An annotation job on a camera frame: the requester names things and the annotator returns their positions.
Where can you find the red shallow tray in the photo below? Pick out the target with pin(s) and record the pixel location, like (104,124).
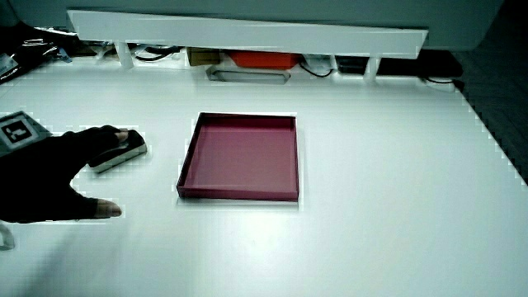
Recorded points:
(243,158)

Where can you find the grey metal tray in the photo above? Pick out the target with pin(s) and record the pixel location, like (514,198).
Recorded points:
(212,73)

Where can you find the black flat device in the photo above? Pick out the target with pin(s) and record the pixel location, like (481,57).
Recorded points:
(429,66)

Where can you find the person's left hand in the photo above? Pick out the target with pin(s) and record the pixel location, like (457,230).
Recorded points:
(37,177)

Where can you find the orange box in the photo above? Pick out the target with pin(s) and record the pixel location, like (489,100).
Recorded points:
(264,59)

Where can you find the black and white eraser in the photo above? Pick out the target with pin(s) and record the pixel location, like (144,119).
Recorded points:
(125,153)

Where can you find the black plastic bag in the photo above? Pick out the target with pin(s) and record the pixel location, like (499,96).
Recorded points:
(24,45)

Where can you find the white desk shelf riser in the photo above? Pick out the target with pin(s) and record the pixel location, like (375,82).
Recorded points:
(247,35)

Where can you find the brown cardboard box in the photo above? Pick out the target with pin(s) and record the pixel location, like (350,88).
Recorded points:
(202,56)

